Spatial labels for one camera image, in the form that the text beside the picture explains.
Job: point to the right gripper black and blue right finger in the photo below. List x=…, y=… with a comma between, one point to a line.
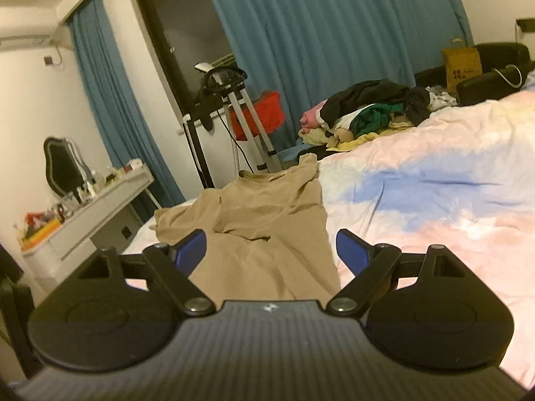
x=428, y=311

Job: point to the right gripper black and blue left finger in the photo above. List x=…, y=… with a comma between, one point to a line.
x=115, y=310

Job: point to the beige garment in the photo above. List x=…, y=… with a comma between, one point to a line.
x=266, y=237

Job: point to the pile of mixed clothes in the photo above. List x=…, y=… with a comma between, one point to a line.
x=369, y=110

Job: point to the white dressing table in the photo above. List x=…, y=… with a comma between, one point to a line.
x=108, y=220

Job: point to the pink and blue bed duvet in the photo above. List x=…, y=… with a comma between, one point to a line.
x=464, y=178

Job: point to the black framed vanity mirror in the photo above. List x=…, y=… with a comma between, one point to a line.
x=65, y=170

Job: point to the narrow teal curtain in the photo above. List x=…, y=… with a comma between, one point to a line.
x=123, y=129

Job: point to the exercise bike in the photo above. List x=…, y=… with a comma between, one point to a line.
x=223, y=93

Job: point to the yellow paper bag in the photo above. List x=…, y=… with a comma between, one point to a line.
x=461, y=63

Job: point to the red cloth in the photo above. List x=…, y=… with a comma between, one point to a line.
x=269, y=111

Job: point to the black sofa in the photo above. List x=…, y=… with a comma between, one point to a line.
x=506, y=67

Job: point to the white air conditioner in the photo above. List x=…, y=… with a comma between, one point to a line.
x=16, y=42

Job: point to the dark window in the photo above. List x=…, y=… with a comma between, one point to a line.
x=185, y=33

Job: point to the large teal curtain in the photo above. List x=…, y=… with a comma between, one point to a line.
x=308, y=50

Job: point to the black wall socket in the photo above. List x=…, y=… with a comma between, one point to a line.
x=526, y=25

